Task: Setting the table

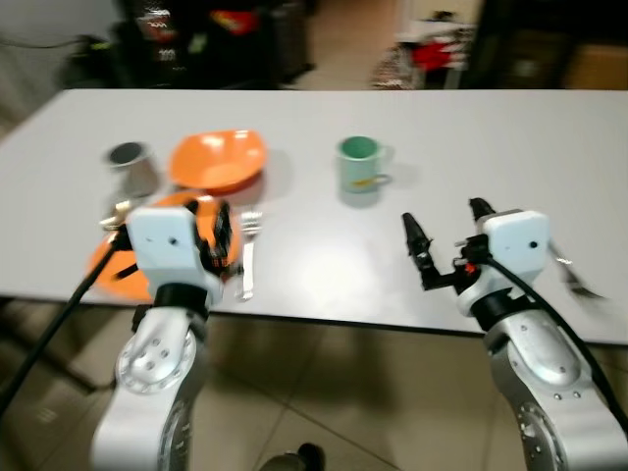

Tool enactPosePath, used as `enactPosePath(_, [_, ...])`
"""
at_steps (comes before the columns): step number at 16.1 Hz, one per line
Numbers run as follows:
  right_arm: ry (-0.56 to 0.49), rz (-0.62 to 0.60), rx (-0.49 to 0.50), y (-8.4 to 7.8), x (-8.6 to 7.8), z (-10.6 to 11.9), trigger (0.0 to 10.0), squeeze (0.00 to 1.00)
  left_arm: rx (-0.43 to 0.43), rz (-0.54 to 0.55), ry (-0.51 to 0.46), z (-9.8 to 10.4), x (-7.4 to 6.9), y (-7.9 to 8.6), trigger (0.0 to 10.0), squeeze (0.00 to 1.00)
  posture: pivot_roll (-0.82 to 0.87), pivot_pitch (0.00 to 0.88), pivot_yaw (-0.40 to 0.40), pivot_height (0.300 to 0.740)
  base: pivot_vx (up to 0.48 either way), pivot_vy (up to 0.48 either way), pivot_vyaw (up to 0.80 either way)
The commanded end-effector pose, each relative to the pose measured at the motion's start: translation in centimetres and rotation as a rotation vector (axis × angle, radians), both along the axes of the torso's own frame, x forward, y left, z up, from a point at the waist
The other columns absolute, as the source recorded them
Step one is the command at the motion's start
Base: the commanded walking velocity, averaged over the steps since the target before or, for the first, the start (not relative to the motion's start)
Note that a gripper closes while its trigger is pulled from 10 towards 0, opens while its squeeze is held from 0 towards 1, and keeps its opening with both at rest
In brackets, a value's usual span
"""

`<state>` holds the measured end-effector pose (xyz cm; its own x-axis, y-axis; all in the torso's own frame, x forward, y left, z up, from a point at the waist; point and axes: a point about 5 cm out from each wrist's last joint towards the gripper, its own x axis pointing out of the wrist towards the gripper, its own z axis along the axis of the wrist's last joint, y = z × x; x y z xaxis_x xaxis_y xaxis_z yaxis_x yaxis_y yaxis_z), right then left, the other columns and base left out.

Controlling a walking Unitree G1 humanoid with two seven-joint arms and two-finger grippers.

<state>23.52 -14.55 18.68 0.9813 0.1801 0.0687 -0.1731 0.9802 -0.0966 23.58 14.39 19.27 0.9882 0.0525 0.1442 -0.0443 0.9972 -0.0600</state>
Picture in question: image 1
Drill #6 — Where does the orange bowl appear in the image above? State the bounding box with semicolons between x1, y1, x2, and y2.
168;130;269;195

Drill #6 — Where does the grey metal cup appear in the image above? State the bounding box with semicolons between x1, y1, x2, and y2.
105;141;162;199

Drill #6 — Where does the red and white clutter pile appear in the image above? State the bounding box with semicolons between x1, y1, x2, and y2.
373;14;474;91

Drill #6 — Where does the green mug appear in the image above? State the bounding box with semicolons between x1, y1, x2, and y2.
336;135;395;195

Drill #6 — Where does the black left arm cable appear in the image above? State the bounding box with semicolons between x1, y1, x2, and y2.
0;228;134;417

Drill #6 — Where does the brown cardboard box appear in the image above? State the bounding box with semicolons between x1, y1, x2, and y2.
562;43;628;92

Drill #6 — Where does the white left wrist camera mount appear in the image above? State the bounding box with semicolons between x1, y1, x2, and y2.
127;205;223;291

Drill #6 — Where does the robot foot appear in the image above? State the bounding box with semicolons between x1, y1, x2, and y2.
255;443;327;471

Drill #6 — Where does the silver metal fork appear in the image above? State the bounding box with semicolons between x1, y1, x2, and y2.
548;239;609;301
237;210;265;301

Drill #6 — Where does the black equipment rack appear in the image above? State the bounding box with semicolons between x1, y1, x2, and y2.
65;0;317;90

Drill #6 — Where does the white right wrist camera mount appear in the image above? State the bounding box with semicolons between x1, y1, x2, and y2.
477;209;551;297

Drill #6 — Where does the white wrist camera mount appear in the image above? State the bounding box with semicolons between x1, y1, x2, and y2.
127;205;223;291
477;209;551;297

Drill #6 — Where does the orange flat plate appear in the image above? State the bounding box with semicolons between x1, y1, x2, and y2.
86;192;244;302

